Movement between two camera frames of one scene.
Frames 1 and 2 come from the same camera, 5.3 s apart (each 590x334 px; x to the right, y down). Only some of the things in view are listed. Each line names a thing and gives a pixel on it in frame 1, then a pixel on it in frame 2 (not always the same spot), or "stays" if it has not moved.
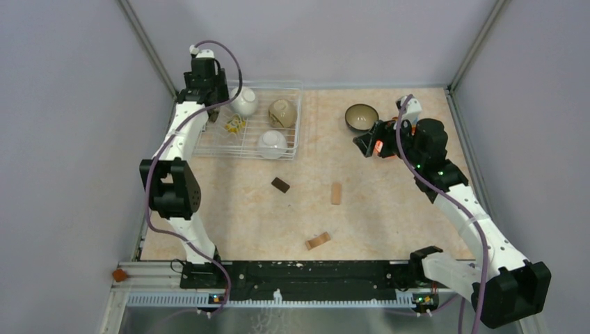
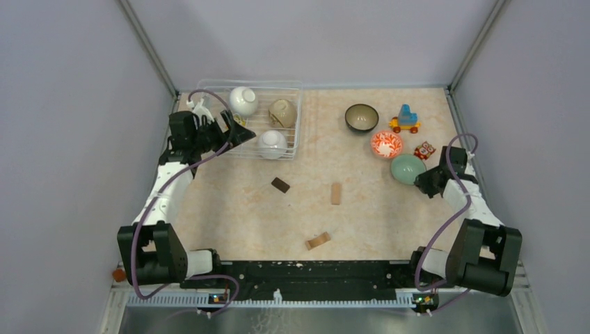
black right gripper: x=385 y=140 -> x=426 y=181
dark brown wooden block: x=280 y=185 stays
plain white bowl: x=272 y=145 stays
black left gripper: x=217 y=102 -> x=221 y=130
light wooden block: x=336 y=193 stays
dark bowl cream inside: x=362 y=117 stays
